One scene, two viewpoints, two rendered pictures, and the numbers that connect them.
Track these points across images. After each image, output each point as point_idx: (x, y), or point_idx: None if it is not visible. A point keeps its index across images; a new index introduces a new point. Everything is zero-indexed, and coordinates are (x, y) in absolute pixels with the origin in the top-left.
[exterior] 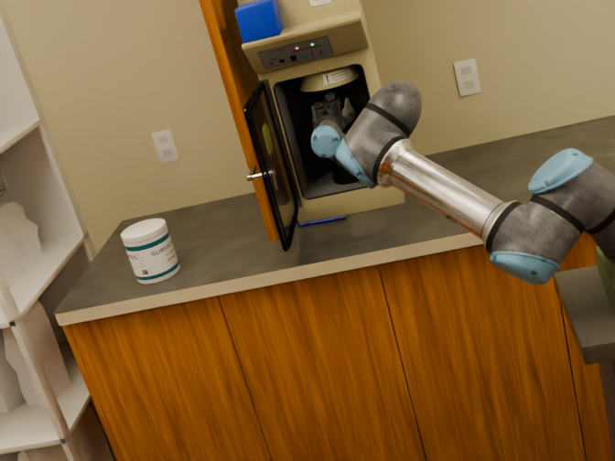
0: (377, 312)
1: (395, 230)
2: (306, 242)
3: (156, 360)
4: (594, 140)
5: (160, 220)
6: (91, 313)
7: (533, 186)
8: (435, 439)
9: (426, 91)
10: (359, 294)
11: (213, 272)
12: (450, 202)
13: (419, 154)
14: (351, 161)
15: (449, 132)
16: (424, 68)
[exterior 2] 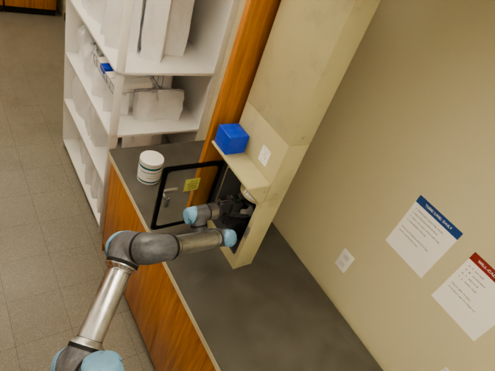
0: (166, 287)
1: (195, 274)
2: (181, 233)
3: (121, 201)
4: (333, 360)
5: (159, 162)
6: (113, 163)
7: (91, 354)
8: (157, 343)
9: (326, 241)
10: (165, 274)
11: (149, 201)
12: (88, 310)
13: (121, 277)
14: (107, 244)
15: (320, 267)
16: (334, 232)
